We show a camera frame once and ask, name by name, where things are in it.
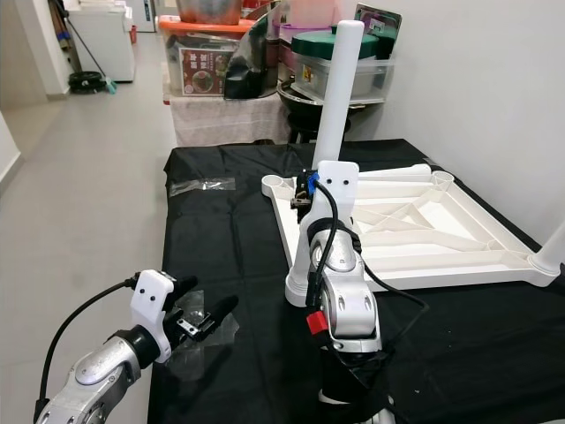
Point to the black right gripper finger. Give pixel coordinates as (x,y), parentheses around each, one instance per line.
(297,203)

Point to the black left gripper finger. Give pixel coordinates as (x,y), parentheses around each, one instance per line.
(221,311)
(184,283)

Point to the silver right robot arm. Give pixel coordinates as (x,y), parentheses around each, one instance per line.
(349,300)

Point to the square clear tape patch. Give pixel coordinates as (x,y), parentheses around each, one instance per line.
(184,362)

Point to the black table cloth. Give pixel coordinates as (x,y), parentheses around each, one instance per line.
(229,256)

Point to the black round wok stand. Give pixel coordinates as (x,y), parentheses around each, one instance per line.
(300,115)

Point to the crinkled clear tape strip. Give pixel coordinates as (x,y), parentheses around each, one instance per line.
(201,185)

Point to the bench with white lace cloth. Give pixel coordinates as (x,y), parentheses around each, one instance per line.
(225,119)

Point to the clear plastic container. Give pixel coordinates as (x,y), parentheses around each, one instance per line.
(375,78)

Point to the black plastic bag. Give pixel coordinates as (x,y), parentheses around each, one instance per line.
(247,66)

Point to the green pot with lid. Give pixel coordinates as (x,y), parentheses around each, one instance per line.
(313,44)

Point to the white plastic table top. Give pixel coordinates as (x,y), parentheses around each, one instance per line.
(468,247)

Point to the white box with pink lid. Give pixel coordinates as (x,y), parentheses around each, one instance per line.
(309,12)

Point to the dark framed picture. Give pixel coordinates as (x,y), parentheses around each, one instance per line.
(378,25)

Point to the steel pot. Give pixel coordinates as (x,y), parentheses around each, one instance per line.
(209,11)

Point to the black floor mop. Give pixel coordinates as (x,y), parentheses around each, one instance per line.
(88,84)

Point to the white cabinet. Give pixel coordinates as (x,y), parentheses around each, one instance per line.
(101,44)

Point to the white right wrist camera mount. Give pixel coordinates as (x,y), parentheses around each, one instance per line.
(335,184)

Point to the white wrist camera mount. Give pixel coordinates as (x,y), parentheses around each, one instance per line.
(335,184)
(152,309)

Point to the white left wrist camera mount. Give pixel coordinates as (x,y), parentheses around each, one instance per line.
(152,309)

